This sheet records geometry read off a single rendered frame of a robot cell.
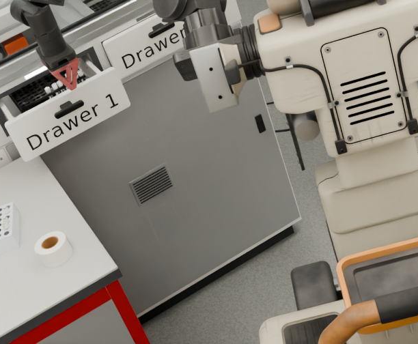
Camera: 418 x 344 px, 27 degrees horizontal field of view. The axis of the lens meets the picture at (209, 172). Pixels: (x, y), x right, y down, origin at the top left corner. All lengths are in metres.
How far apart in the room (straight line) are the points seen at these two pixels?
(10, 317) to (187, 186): 0.88
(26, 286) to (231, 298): 1.00
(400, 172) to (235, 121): 1.05
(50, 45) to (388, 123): 0.85
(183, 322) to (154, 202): 0.42
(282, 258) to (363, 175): 1.30
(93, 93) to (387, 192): 0.83
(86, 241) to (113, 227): 0.60
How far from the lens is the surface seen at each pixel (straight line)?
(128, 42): 2.20
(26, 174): 2.14
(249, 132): 2.49
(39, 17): 1.89
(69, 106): 2.00
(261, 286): 2.67
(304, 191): 2.96
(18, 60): 2.14
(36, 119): 2.03
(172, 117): 2.35
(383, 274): 1.33
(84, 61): 2.22
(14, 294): 1.81
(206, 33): 1.38
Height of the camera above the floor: 1.85
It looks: 35 degrees down
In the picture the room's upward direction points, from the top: 21 degrees counter-clockwise
